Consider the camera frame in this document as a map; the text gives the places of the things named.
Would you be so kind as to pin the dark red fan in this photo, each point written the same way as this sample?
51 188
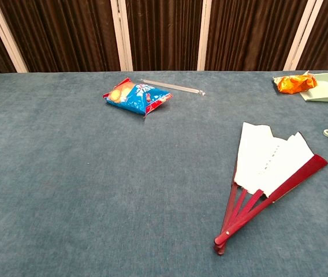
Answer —
268 161

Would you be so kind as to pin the orange crumpled snack wrapper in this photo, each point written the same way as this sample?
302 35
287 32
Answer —
295 83

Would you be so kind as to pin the dark brown curtain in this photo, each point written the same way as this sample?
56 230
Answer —
66 29

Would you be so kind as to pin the clear plastic stick wrapper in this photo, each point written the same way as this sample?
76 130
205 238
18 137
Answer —
175 87

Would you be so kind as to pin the blue felt table cover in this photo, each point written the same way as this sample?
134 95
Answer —
66 173

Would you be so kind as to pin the white frame post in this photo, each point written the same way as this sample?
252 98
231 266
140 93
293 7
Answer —
204 34
120 34
6 37
303 34

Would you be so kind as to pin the blue snack bag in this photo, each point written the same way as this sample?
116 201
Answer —
135 96

